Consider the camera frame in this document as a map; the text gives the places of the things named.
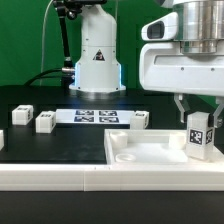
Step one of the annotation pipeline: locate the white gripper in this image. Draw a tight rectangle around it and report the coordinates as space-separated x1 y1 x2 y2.
139 41 224 128

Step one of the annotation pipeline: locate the white square tabletop part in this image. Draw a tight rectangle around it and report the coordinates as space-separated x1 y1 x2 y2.
104 129 224 165

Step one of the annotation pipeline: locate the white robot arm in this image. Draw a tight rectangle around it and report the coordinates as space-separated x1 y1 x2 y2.
71 0 224 118

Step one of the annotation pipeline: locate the white plate with fiducial tags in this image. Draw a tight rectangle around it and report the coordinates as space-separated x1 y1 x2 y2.
56 109 134 124

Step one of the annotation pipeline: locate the white block at left edge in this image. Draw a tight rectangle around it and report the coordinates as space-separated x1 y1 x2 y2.
0 130 4 151

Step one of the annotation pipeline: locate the white obstacle fence wall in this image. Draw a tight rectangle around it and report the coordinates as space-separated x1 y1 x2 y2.
0 164 224 191

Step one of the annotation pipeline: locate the black cable bundle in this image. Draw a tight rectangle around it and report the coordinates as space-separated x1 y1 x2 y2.
23 68 75 87

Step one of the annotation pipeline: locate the white cable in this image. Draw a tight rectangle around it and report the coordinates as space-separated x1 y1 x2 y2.
39 0 54 87

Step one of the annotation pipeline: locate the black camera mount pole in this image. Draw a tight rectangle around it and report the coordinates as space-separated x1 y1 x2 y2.
53 0 107 67

